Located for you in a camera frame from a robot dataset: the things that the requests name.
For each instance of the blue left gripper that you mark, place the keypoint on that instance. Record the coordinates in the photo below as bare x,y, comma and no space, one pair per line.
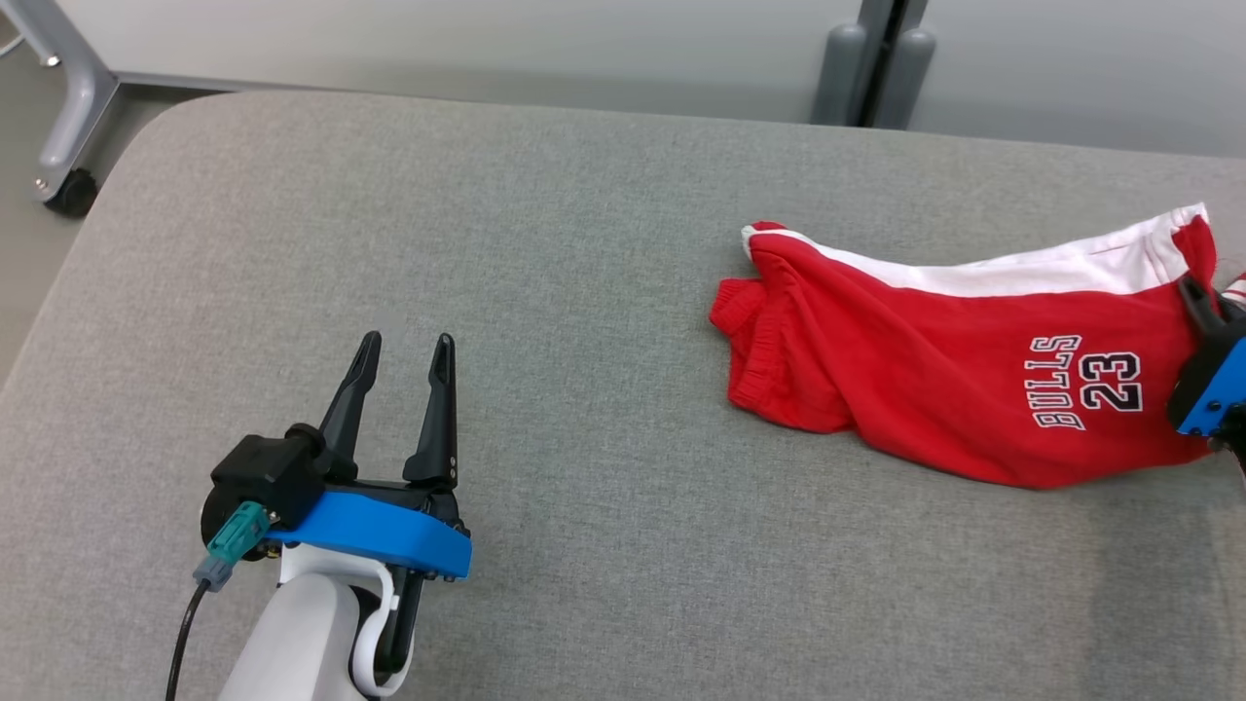
389,535

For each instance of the red white Bulls shorts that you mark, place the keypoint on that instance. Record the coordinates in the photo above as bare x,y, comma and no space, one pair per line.
925,341

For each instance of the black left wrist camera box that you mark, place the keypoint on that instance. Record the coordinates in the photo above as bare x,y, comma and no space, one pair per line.
263,472

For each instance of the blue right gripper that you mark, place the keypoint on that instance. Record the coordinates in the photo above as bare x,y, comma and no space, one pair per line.
1217,389

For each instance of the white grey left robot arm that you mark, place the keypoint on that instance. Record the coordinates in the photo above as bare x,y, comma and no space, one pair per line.
302,633

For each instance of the grey partition post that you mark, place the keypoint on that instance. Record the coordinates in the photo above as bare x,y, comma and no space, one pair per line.
842,68

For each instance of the grey metal leg with castor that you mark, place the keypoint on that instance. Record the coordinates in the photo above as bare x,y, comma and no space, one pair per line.
78,97

